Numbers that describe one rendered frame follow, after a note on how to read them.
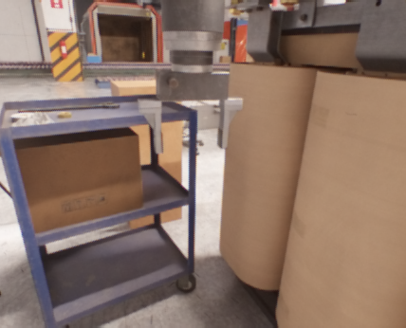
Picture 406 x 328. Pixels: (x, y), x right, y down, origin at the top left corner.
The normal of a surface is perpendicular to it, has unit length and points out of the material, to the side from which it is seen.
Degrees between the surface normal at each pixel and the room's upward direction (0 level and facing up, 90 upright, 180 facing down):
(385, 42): 90
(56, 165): 90
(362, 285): 90
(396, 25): 90
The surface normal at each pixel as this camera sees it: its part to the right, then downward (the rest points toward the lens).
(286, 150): -0.10, 0.37
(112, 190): 0.49, 0.34
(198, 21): 0.24, 0.37
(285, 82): -0.38, 0.34
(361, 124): -0.90, 0.14
